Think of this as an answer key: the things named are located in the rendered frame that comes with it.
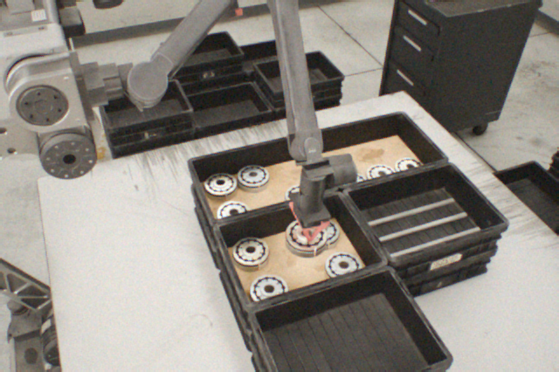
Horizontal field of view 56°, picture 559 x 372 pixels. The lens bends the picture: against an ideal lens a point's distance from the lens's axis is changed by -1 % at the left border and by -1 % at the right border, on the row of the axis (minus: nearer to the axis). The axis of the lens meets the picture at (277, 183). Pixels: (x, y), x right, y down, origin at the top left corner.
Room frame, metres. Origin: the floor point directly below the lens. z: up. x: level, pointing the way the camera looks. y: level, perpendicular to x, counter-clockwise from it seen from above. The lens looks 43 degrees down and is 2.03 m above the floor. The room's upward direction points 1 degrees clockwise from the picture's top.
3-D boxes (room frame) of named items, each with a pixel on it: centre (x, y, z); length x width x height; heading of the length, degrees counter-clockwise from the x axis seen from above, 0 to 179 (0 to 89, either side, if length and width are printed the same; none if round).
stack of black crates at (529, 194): (1.75, -1.20, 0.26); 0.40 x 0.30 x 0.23; 24
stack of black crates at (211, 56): (2.62, 0.43, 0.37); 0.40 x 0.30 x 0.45; 114
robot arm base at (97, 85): (0.90, 0.36, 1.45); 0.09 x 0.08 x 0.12; 24
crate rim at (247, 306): (0.95, -0.06, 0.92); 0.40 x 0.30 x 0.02; 112
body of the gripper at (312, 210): (0.88, -0.08, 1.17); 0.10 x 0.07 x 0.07; 21
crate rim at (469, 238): (1.10, -0.43, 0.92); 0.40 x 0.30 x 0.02; 112
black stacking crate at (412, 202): (1.10, -0.43, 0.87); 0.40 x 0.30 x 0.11; 112
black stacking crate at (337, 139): (1.37, -0.32, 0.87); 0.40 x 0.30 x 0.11; 112
